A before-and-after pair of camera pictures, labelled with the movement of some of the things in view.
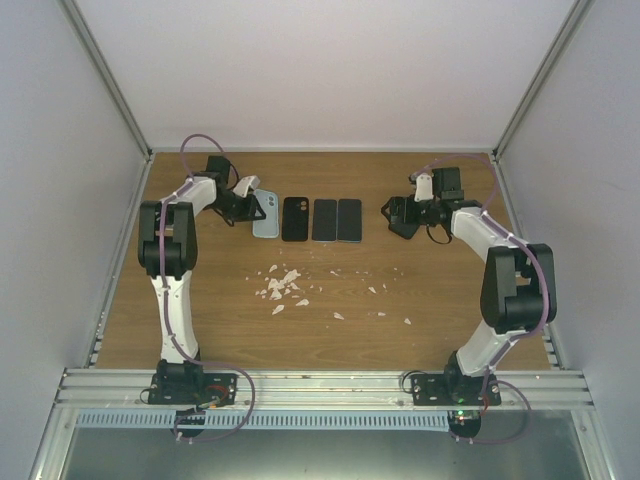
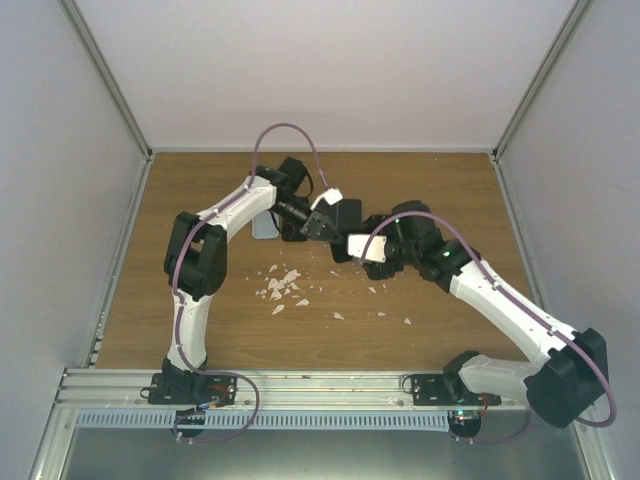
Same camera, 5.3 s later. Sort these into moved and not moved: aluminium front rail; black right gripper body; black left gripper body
Moved: black right gripper body; black left gripper body
Not moved: aluminium front rail
